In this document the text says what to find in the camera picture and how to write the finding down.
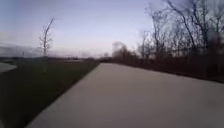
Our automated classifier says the grey concrete path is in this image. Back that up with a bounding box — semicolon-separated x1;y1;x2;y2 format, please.
25;62;224;128

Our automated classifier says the thin bare tree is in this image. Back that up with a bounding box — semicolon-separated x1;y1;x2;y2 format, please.
38;17;56;74

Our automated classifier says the dark grass field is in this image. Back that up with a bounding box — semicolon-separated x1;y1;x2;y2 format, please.
0;58;100;128

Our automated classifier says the row of bare trees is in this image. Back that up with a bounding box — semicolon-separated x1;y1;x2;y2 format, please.
111;0;224;81

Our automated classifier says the pale paved patch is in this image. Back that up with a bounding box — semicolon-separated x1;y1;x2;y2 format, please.
0;61;18;74

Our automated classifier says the dark chain-link fence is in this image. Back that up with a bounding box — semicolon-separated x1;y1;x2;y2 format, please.
113;43;224;83

